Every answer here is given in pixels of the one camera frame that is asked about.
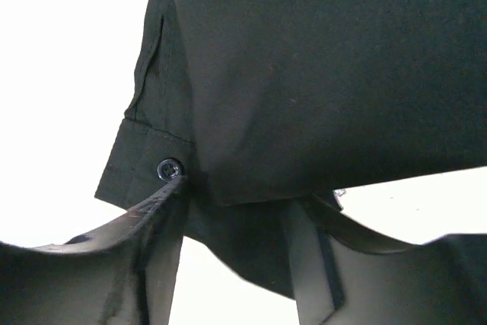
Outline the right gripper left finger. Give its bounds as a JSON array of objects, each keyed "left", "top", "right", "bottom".
[{"left": 1, "top": 177, "right": 188, "bottom": 324}]

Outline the black shirt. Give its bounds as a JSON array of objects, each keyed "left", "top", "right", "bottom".
[{"left": 95, "top": 0, "right": 486, "bottom": 298}]

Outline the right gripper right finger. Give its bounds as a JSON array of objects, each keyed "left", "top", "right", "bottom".
[{"left": 285, "top": 199, "right": 486, "bottom": 324}]

